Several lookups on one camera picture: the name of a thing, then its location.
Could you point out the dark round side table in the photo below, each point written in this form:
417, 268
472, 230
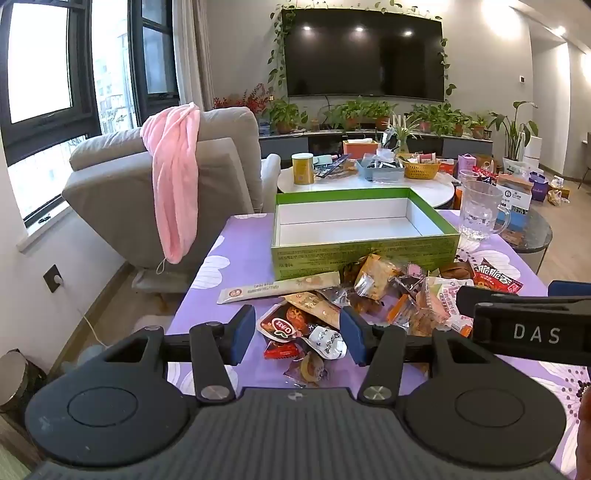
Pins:
535, 235

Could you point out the glass pitcher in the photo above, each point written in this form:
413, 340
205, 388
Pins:
480, 212

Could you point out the blue plastic basket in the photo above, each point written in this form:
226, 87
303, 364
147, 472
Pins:
378, 174

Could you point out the long beige snack stick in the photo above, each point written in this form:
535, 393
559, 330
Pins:
277, 288

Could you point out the yellow woven basket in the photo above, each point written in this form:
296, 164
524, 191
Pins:
420, 171

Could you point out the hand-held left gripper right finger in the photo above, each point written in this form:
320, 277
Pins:
353, 334

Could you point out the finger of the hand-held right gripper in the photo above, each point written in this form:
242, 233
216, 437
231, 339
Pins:
466, 300

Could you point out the dark snack bag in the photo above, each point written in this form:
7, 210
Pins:
334, 168

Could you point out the pile of snack packets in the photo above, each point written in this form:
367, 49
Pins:
369, 281

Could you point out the black wall socket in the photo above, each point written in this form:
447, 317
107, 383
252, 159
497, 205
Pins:
53, 279

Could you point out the green cardboard box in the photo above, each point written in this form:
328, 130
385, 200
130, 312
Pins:
314, 258

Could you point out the black framed window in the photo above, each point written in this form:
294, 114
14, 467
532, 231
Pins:
41, 69

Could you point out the purple gift bag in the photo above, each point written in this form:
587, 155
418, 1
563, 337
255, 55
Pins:
539, 189

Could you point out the red white snack bag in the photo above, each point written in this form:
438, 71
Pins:
494, 274

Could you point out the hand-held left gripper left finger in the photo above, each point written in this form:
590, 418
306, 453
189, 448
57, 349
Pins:
242, 332

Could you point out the pink gift bag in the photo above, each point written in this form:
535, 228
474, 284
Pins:
466, 164

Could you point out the white plant stand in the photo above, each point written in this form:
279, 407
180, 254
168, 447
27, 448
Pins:
533, 147

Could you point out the beige curtain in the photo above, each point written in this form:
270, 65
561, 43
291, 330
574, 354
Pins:
194, 55

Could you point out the row of potted plants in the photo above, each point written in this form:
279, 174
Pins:
286, 115

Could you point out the white round coffee table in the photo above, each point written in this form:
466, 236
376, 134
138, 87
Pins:
332, 182

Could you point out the grey armchair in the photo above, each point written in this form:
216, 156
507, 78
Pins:
115, 184

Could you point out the white cardboard carton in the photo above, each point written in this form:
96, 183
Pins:
512, 198

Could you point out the pink towel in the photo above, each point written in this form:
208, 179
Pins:
175, 184

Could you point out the glass cup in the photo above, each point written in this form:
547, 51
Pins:
468, 175

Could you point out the large leafy floor plant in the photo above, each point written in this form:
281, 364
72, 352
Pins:
512, 134

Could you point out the green plant in vase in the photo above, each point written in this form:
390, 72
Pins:
401, 134

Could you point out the yellow canister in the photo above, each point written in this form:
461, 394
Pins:
302, 170

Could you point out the wall television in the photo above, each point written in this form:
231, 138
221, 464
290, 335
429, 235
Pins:
360, 55

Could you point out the red flowering plant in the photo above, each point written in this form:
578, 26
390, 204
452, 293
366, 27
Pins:
249, 99

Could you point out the orange tissue box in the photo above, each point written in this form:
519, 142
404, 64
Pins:
355, 148

